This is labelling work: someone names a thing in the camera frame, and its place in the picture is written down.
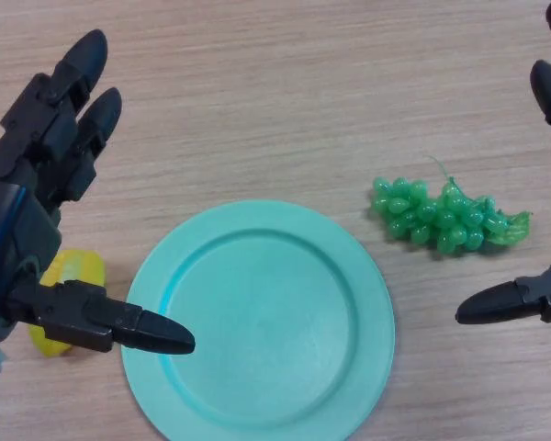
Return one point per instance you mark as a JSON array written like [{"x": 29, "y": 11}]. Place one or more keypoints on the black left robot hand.
[{"x": 23, "y": 206}]

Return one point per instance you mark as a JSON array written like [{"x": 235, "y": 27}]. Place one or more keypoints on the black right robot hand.
[{"x": 500, "y": 303}]

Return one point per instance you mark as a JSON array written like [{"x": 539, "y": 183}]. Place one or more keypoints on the green grapes bunch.
[{"x": 436, "y": 216}]

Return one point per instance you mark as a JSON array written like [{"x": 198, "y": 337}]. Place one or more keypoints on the teal round plate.
[{"x": 266, "y": 321}]

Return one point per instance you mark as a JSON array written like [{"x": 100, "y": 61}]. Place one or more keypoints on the yellow starfruit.
[{"x": 80, "y": 268}]

